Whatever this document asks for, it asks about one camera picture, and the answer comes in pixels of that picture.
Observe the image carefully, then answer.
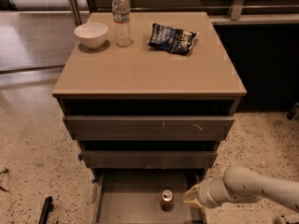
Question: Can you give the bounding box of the red coke can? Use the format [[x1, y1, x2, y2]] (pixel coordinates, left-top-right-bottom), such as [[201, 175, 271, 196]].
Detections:
[[160, 189, 174, 211]]

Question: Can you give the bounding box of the dark floor item left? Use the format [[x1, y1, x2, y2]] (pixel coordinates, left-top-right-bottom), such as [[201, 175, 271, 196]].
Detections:
[[0, 168, 9, 192]]

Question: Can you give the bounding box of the open bottom grey drawer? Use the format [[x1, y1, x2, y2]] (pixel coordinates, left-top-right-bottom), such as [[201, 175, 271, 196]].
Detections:
[[92, 169, 205, 224]]

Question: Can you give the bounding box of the tan drawer cabinet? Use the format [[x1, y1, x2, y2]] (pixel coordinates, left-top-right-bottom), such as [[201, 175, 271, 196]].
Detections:
[[51, 11, 248, 224]]

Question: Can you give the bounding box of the white ceramic bowl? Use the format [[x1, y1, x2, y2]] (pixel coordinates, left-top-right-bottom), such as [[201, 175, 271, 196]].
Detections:
[[74, 22, 108, 50]]

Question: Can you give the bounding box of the dark blue chip bag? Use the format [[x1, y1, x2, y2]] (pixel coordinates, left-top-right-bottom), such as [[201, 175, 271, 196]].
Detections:
[[148, 22, 198, 55]]

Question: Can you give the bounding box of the metal railing post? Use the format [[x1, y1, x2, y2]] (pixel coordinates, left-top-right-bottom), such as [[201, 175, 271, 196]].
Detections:
[[68, 0, 82, 26]]

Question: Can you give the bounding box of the top grey drawer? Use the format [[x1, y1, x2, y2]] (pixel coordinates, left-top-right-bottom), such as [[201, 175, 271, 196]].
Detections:
[[64, 116, 234, 141]]

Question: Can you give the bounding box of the black object on floor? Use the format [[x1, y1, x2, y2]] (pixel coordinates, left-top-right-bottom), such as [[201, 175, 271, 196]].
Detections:
[[38, 196, 53, 224]]

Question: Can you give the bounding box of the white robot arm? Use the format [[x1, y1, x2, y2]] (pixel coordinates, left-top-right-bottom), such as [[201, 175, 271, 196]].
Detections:
[[183, 165, 299, 213]]

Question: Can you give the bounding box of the clear plastic water bottle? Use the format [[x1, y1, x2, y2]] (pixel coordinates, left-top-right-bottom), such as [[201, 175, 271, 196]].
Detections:
[[112, 0, 133, 47]]

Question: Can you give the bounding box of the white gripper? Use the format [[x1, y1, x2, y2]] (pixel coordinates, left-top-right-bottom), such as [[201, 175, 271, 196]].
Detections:
[[183, 178, 221, 208]]

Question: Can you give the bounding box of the dark object right edge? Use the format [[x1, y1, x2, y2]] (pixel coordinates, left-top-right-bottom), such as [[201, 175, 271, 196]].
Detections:
[[287, 103, 299, 120]]

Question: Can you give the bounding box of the middle grey drawer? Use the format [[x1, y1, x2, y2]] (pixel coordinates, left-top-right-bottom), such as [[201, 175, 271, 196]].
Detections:
[[81, 150, 217, 169]]

